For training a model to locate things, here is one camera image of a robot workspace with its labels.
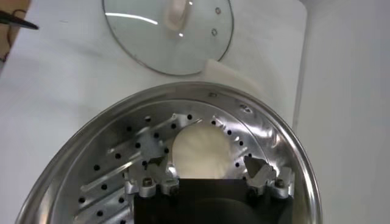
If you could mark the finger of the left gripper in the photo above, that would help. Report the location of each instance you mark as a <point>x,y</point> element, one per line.
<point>15,19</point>

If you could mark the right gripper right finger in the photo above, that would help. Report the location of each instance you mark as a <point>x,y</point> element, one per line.
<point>262,178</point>

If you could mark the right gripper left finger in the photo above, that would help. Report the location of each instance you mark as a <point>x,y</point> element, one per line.
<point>147,187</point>

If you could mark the white steamed baozi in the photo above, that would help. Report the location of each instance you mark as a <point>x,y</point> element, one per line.
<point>201,152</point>

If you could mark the stainless steel steamer basket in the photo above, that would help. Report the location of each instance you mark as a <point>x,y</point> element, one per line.
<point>100,152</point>

